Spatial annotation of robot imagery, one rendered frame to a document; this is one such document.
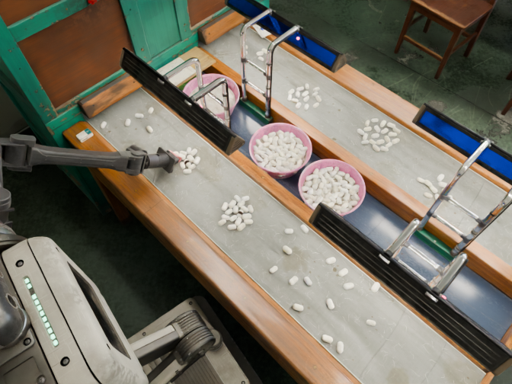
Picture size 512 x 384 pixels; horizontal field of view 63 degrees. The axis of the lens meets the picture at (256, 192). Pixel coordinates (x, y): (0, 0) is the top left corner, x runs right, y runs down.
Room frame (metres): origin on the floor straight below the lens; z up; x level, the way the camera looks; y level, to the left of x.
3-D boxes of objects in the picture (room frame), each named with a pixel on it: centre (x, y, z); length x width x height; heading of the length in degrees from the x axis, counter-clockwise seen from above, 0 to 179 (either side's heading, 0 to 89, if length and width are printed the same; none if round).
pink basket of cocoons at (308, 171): (0.89, -0.30, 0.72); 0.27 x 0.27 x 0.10
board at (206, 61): (1.55, 0.37, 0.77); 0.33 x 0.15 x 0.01; 136
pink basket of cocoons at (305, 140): (1.09, -0.10, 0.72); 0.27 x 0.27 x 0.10
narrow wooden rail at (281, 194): (0.86, -0.11, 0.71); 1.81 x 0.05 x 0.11; 46
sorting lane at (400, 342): (0.73, 0.02, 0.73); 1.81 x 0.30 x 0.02; 46
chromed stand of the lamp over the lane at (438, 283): (0.45, -0.47, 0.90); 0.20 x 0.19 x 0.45; 46
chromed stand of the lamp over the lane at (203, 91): (1.13, 0.23, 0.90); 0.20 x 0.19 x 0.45; 46
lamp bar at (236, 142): (1.08, 0.29, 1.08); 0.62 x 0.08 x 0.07; 46
